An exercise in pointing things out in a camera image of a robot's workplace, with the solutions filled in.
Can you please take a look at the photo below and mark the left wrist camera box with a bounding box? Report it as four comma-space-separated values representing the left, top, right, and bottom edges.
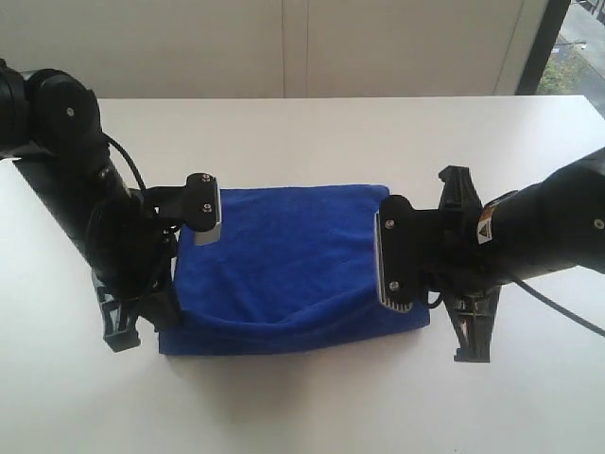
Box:
144, 173, 222, 246

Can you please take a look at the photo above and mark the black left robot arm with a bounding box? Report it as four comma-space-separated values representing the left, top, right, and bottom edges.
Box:
1, 64, 181, 352

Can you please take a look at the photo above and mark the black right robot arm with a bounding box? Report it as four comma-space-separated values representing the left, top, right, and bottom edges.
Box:
414, 149, 604, 363

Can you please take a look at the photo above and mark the blue towel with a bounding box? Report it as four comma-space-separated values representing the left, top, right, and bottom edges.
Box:
158, 184, 430, 357

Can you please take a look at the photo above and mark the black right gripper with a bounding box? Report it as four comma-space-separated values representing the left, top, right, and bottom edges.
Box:
417, 166, 502, 363

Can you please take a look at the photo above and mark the black window frame post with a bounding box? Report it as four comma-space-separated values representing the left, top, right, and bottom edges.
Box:
515, 0, 571, 96

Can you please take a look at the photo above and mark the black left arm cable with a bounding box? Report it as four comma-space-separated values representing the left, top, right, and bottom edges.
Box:
103, 134, 147, 200

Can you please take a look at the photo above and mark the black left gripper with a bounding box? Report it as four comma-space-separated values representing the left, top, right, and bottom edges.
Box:
87, 190, 182, 353

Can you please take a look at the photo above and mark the beige wall panel partition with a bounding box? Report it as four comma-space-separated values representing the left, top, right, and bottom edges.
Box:
1, 1, 545, 98

